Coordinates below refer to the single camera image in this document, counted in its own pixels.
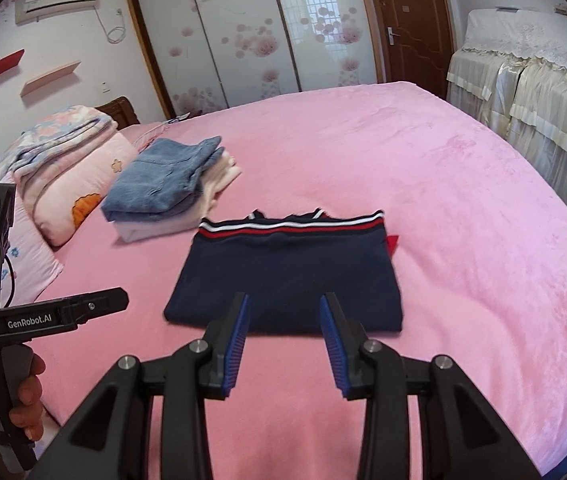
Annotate pink wall shelf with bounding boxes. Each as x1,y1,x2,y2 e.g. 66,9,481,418
20,61,81,98

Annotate person's left hand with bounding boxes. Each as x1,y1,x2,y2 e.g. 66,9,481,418
9,354,46,442

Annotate floral sliding wardrobe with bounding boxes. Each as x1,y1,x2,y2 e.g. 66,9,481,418
127,0,381,118

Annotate wooden headboard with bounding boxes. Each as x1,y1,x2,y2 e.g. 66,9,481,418
97,96,140,130

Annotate folded floral quilt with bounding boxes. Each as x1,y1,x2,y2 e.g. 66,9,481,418
0,105,118,182

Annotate folded blue denim jeans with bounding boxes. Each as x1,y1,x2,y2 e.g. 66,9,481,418
101,136,224,222

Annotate pink cartoon pillow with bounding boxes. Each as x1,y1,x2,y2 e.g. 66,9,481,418
33,133,138,247

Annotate brown wooden door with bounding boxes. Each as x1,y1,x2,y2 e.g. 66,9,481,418
373,0,454,99

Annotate folded cream white garment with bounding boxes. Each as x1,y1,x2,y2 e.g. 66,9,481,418
113,152,242,245

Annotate lace covered cabinet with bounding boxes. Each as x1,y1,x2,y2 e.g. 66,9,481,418
446,9,567,205

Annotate light pink patterned pillow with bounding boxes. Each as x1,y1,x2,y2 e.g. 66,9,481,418
0,195,63,307

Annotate navy red varsity jacket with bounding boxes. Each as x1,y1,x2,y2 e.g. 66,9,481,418
164,209,404,336

